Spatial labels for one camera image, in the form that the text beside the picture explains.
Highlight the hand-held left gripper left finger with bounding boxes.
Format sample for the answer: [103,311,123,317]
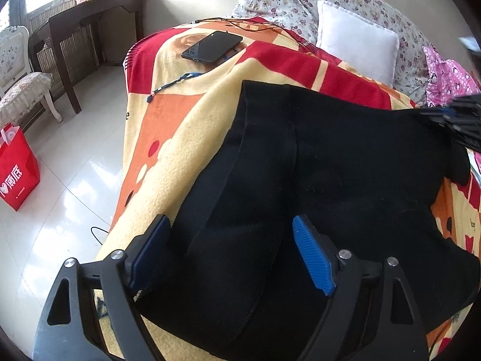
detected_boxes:
[33,214,173,361]

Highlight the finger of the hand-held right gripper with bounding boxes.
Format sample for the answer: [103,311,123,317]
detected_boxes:
[449,94,481,115]
[419,107,481,151]

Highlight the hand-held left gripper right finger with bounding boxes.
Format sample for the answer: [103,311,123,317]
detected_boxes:
[292,214,431,361]

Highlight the black pants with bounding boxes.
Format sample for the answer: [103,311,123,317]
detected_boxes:
[135,80,481,361]

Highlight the pink penguin print blanket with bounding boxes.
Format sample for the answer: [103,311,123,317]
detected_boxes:
[423,45,481,108]

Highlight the red orange printed blanket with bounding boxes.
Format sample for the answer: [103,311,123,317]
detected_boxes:
[94,17,481,361]

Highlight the white pillow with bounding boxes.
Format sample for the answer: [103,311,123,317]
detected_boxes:
[316,0,400,86]

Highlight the floral pillow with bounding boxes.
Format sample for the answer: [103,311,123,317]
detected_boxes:
[231,0,320,46]
[291,0,437,106]

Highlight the red shopping bag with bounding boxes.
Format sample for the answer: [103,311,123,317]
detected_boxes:
[0,122,41,211]

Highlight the white upholstered chair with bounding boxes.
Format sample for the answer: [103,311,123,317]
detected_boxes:
[0,26,64,128]

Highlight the black smartphone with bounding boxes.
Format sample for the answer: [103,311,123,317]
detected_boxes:
[181,31,244,63]

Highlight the woven radiator cover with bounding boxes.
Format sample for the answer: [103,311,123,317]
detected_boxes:
[28,0,99,83]

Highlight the dark wooden desk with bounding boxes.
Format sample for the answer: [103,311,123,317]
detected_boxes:
[28,0,145,115]

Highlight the thin black floor cable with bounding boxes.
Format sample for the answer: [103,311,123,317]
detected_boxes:
[90,226,110,247]

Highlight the blue lanyard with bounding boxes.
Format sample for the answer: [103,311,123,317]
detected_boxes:
[146,71,201,103]

